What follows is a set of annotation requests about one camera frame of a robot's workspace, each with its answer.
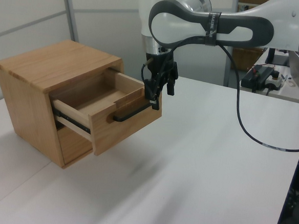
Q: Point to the pale scissors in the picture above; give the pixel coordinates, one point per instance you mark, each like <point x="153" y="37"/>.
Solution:
<point x="286" y="78"/>

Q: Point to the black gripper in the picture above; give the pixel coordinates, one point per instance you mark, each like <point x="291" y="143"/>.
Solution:
<point x="163" y="64"/>

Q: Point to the black monitor stand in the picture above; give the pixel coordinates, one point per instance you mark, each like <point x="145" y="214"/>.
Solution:
<point x="271" y="56"/>

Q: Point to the black electronics box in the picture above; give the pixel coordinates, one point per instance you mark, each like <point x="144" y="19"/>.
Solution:
<point x="254" y="77"/>

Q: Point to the emergency stop button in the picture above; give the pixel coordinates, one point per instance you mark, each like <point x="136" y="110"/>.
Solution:
<point x="274" y="79"/>

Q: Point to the grey partition post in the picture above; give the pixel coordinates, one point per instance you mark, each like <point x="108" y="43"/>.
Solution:
<point x="71" y="11"/>

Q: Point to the wooden cabinet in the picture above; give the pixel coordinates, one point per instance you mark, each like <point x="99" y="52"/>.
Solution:
<point x="31" y="83"/>

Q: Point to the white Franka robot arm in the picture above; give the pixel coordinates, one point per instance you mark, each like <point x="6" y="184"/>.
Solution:
<point x="286" y="21"/>

